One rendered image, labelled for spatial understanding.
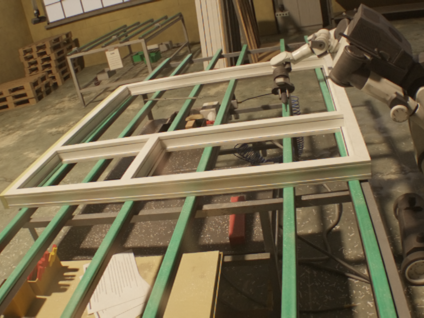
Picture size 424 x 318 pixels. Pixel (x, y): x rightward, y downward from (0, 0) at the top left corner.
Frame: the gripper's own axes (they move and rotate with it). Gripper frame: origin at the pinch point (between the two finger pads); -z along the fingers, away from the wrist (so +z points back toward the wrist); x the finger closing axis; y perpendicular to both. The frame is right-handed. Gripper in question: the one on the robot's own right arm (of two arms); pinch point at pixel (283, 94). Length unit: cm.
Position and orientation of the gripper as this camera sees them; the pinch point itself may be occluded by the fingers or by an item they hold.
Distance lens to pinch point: 220.4
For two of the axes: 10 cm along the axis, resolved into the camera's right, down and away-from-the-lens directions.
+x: 9.7, -1.3, -1.9
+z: 0.1, -7.8, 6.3
